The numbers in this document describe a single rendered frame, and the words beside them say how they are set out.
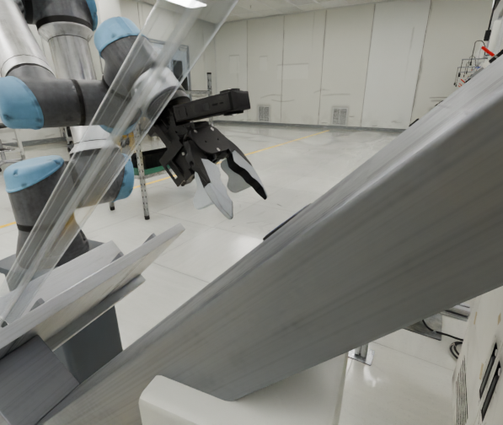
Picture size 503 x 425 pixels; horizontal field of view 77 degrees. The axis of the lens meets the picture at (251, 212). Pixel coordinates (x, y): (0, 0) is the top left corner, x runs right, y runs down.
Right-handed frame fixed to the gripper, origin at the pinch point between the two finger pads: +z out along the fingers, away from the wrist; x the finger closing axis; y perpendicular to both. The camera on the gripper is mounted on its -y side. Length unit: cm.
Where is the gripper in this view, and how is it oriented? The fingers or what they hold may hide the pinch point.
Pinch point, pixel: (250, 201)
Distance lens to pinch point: 47.0
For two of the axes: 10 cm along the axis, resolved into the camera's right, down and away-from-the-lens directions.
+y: -6.3, 5.1, 5.9
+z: 5.9, 8.0, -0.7
